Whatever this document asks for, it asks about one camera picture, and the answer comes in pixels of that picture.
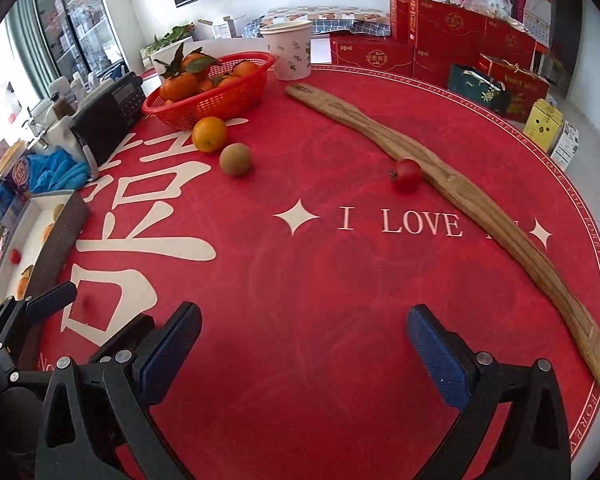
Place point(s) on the white condiment holder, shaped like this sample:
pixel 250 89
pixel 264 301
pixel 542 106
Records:
pixel 51 119

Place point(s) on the white lined gift box tray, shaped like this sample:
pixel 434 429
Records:
pixel 47 259

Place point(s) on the red gift box stack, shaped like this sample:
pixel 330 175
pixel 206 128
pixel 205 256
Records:
pixel 427 37

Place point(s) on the small red cherry tomato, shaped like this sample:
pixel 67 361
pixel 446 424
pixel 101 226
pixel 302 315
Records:
pixel 406 176

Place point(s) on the black portable radio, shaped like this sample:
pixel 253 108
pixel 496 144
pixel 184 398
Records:
pixel 106 117

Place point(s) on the large orange tangerine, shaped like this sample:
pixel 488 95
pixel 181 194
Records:
pixel 22 287

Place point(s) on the red plastic fruit basket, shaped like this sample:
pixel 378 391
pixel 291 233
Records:
pixel 227 102

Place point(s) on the purple milk tea cup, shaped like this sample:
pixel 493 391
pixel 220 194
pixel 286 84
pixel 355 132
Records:
pixel 15 168

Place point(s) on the plaid blue cloth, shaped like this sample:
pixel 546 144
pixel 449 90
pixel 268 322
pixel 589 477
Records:
pixel 325 20

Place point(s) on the orange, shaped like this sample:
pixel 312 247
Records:
pixel 46 232
pixel 209 134

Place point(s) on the dark green gift bag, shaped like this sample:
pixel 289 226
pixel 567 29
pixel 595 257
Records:
pixel 479 88

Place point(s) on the glass display cabinet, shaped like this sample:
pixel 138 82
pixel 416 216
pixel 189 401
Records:
pixel 80 38

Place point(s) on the long wooden back scratcher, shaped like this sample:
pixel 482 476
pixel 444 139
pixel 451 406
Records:
pixel 477 205

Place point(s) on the brown longan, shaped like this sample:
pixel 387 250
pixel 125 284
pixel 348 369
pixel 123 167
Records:
pixel 57 211
pixel 235 160

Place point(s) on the red tomato with stem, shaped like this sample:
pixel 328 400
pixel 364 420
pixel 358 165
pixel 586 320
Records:
pixel 14 257

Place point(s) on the red sweet gift box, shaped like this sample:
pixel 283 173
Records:
pixel 524 87

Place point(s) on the dried physalis husk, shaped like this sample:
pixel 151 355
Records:
pixel 27 272

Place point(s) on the potted green plant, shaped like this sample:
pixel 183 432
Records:
pixel 177 33

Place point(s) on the tangerines in basket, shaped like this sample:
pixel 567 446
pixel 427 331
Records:
pixel 188 75

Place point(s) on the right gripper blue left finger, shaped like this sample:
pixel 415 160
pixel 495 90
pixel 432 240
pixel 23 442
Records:
pixel 167 354

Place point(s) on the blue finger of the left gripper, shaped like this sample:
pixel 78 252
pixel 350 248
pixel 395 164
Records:
pixel 56 299

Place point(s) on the red round table mat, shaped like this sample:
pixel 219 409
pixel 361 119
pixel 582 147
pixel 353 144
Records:
pixel 304 270

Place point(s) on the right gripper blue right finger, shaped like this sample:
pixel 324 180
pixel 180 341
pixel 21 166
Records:
pixel 534 440

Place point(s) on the yellow carton box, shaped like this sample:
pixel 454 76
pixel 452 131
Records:
pixel 543 124

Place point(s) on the blue rubber gloves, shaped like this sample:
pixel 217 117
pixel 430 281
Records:
pixel 56 172

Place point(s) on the floral paper cup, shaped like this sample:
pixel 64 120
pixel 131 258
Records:
pixel 290 43

